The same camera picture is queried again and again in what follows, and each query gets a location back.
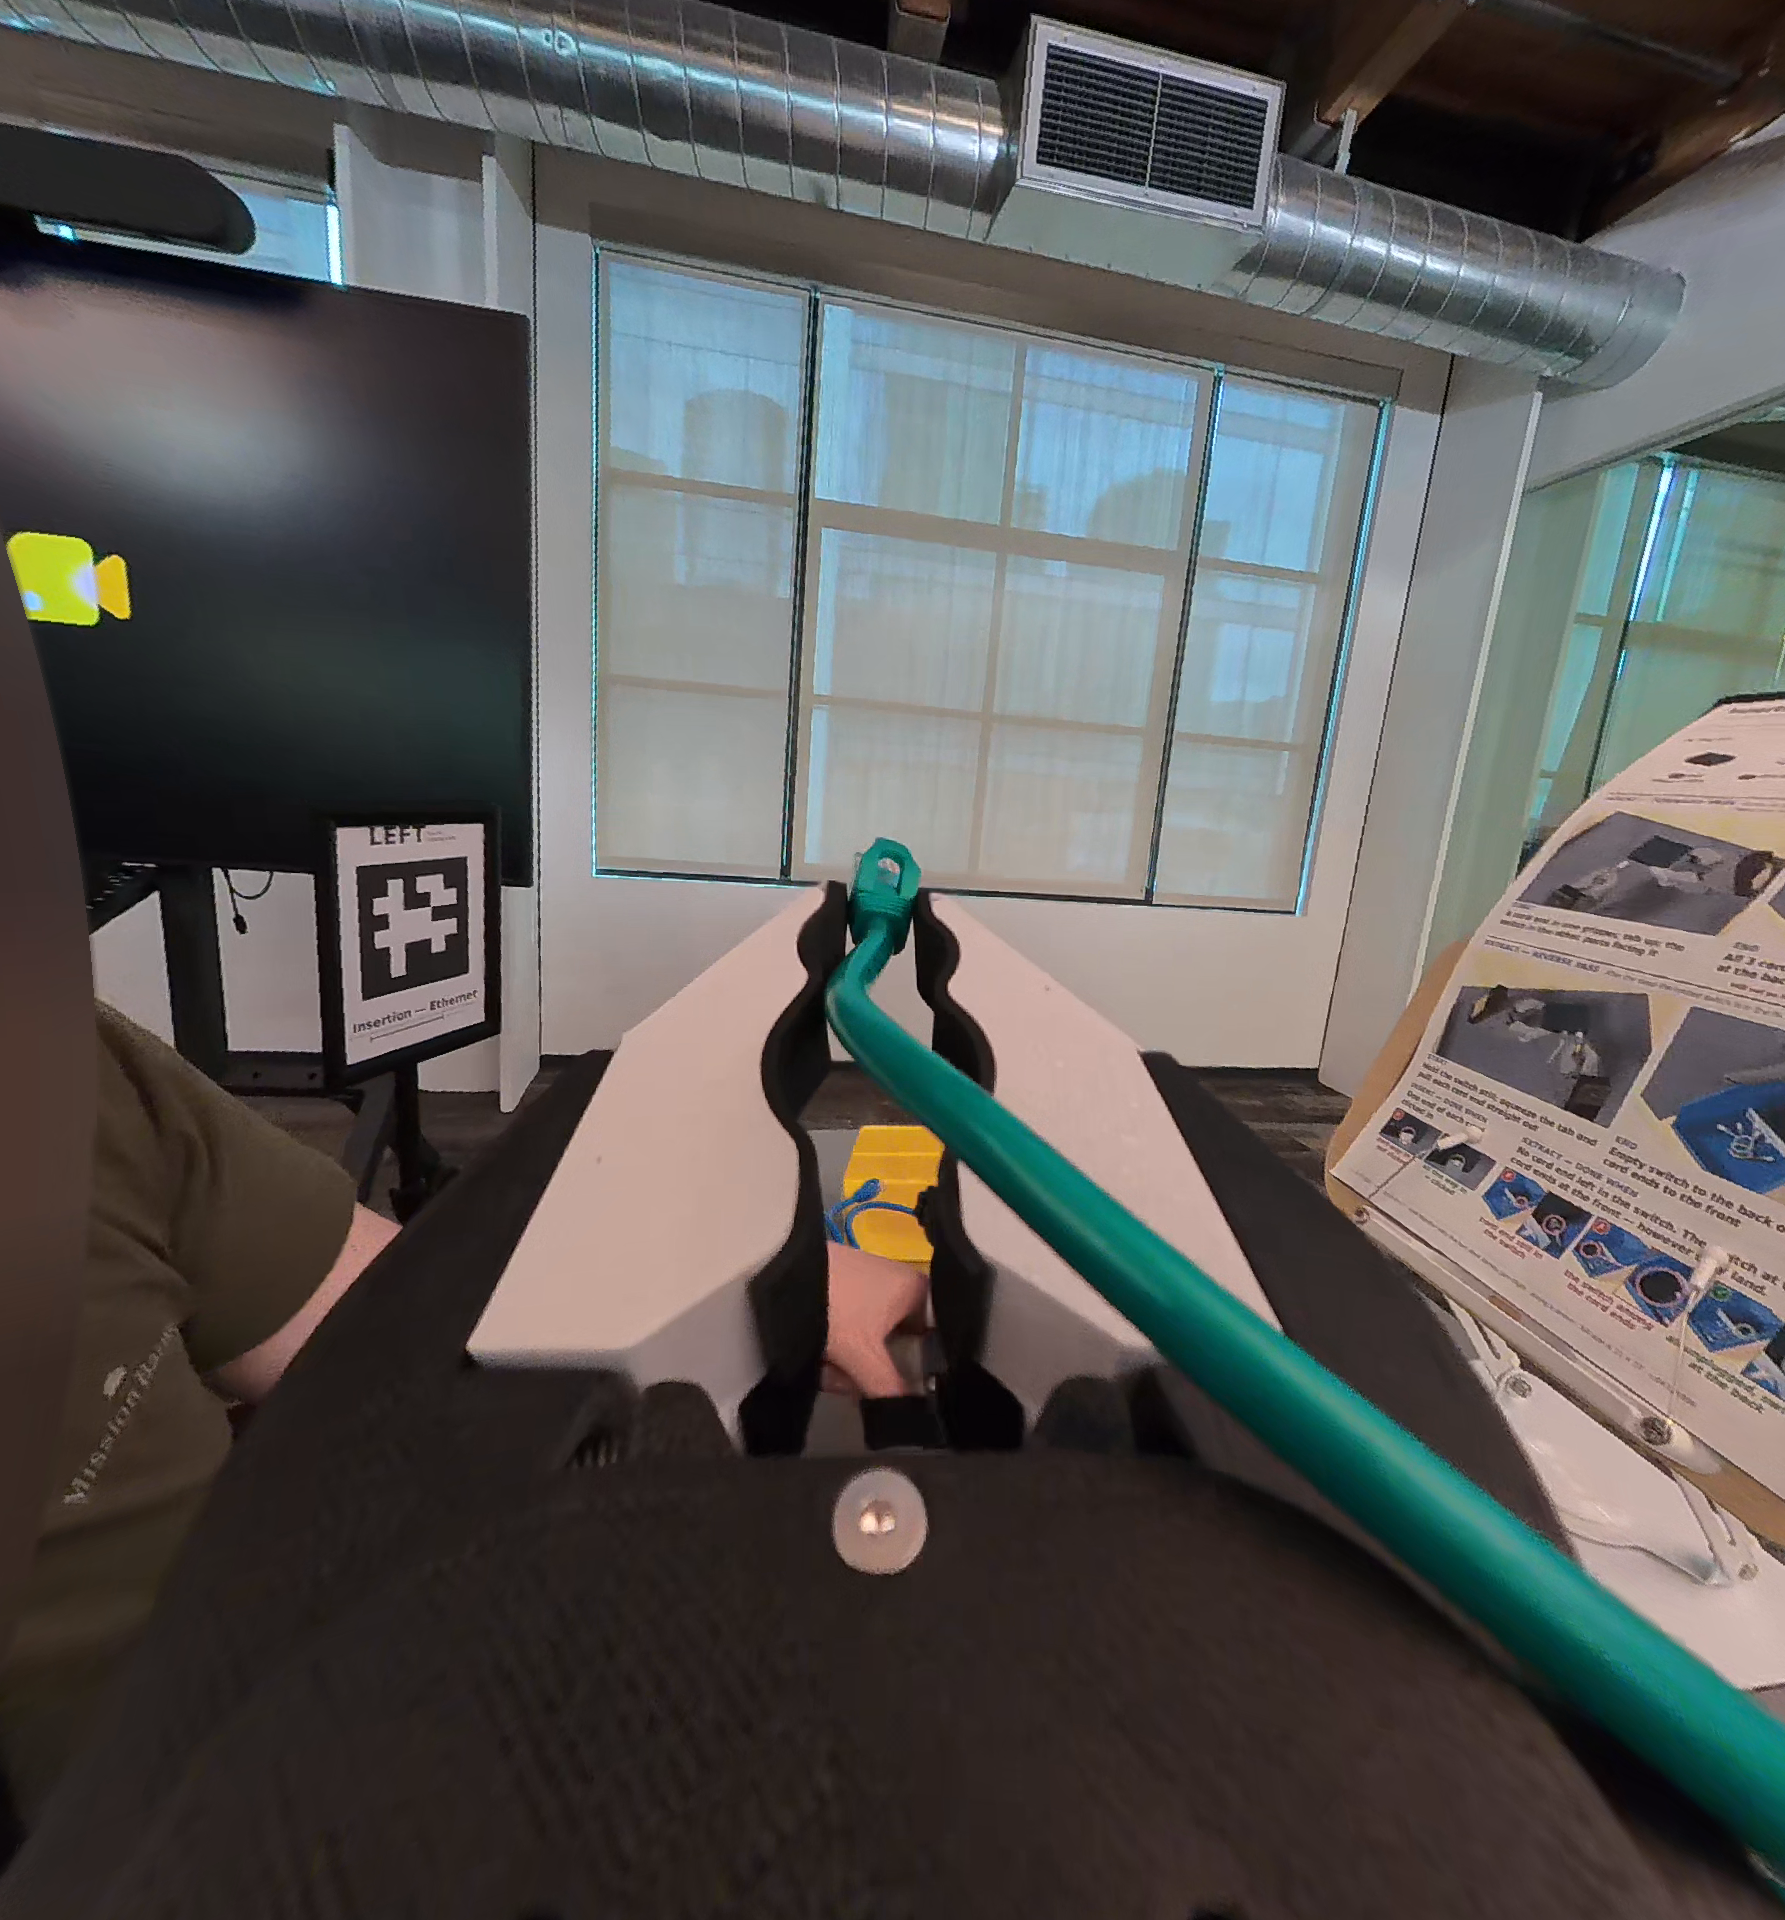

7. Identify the black white marker sign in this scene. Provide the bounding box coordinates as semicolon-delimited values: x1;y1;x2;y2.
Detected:
319;816;501;1088

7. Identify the large grid window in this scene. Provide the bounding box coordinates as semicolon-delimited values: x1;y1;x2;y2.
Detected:
593;248;1392;915

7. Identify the black monitor stand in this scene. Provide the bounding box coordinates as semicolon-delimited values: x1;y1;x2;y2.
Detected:
85;859;462;1220

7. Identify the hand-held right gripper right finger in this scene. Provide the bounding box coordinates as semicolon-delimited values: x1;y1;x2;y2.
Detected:
905;893;1283;1457

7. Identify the green ethernet cable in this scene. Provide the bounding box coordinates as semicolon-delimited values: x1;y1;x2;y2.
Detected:
826;837;1785;1920

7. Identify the black video conference bar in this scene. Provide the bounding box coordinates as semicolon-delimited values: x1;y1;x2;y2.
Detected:
0;110;256;256

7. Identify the person's left hand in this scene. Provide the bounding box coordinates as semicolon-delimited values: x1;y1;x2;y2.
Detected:
826;1241;934;1397

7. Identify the silver spiral air duct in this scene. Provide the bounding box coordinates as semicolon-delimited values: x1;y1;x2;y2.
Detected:
0;0;1687;398

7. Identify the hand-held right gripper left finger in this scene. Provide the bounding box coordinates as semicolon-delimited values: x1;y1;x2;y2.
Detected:
468;883;853;1457

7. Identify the person's olive clothing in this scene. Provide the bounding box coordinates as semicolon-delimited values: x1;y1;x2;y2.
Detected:
0;1001;363;1801

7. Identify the white air vent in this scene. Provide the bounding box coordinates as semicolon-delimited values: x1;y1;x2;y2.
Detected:
1016;20;1287;230

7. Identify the large black monitor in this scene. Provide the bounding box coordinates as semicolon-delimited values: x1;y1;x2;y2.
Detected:
0;227;538;893

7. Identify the instruction poster board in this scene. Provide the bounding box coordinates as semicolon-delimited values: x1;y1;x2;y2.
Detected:
1327;690;1785;1570

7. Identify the yellow plastic bin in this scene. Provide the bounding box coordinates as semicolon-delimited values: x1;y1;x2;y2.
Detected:
826;1126;949;1260

